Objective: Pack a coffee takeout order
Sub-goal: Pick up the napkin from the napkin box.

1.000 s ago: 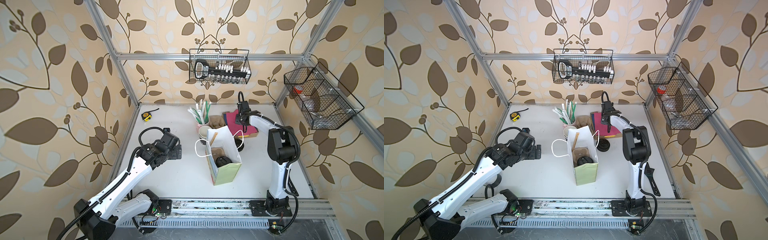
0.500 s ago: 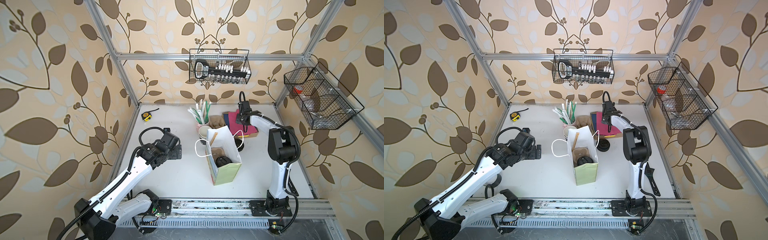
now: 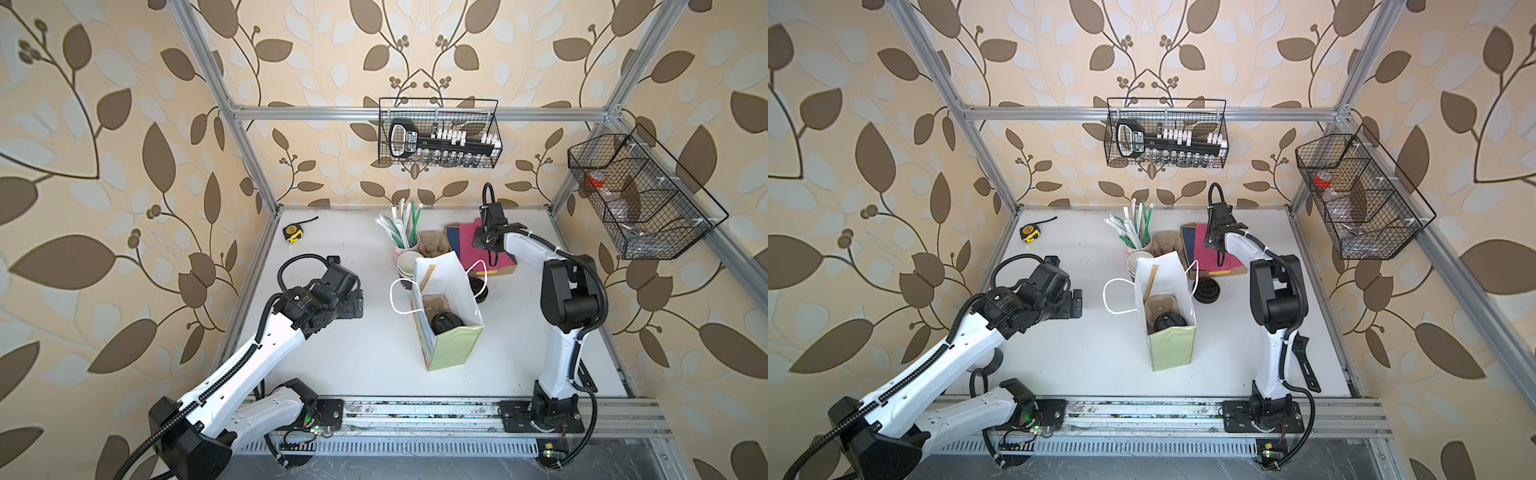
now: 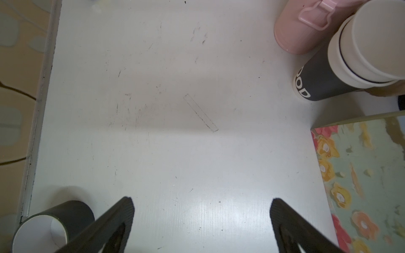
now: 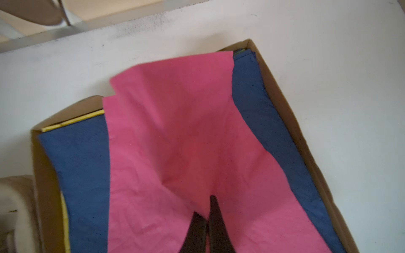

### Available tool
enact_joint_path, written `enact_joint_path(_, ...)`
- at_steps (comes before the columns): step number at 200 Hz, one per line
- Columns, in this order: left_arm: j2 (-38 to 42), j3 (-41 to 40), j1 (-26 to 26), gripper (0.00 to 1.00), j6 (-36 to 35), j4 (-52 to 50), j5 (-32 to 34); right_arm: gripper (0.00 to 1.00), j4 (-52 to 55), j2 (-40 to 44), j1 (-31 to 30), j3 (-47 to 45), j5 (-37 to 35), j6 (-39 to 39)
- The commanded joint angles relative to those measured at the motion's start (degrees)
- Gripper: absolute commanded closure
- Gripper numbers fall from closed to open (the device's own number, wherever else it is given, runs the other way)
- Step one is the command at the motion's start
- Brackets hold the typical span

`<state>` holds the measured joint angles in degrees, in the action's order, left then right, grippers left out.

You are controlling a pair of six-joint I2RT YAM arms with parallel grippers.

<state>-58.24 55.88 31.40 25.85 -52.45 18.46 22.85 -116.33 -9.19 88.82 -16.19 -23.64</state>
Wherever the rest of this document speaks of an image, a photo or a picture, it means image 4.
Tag stacked pulp carriers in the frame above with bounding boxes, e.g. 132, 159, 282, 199
365, 80, 405, 97

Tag black paper cups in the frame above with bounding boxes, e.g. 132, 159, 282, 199
293, 1, 405, 101

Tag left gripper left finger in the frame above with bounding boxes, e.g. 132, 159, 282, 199
57, 197, 135, 253

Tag black coffee cup lids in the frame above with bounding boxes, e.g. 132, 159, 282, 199
398, 95, 405, 111

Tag pink cup with straws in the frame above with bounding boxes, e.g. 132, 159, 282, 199
274, 0, 365, 54

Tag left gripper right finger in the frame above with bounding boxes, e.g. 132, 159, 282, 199
270, 198, 342, 253

